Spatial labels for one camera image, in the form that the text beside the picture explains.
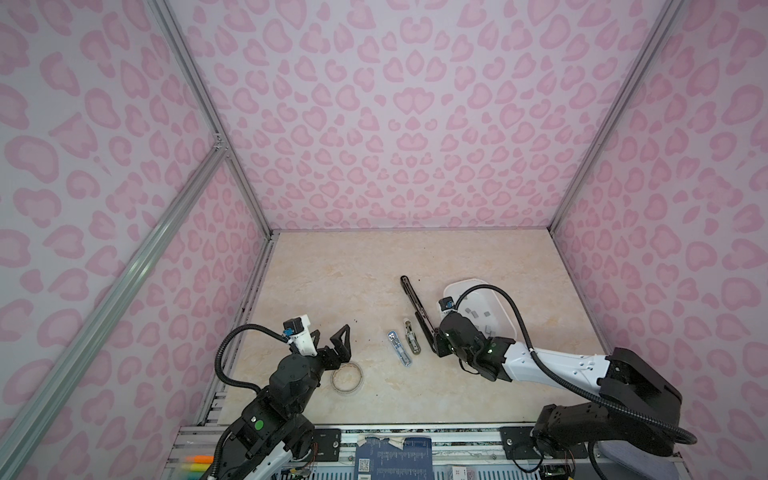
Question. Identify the black stapler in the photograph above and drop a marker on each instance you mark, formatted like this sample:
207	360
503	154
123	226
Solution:
421	314

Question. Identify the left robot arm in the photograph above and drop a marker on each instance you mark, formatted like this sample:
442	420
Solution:
272	431

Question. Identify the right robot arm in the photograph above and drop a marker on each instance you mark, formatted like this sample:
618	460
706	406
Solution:
625	399

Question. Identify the highlighter marker set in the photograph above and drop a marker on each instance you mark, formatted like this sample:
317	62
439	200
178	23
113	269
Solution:
196	466

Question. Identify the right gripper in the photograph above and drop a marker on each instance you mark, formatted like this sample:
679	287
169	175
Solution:
441	337

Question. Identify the white plastic tray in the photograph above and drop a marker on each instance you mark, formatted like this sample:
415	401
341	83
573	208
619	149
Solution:
493	320

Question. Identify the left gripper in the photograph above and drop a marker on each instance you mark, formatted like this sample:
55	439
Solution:
343	351

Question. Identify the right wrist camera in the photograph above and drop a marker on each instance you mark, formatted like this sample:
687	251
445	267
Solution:
446	304

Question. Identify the clear tape roll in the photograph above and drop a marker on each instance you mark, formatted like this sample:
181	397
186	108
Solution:
348	379

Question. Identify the grey cloth pad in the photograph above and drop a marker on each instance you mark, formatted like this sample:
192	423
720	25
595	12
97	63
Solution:
637	461

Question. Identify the blue mini stapler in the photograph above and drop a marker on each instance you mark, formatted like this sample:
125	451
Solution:
400	351

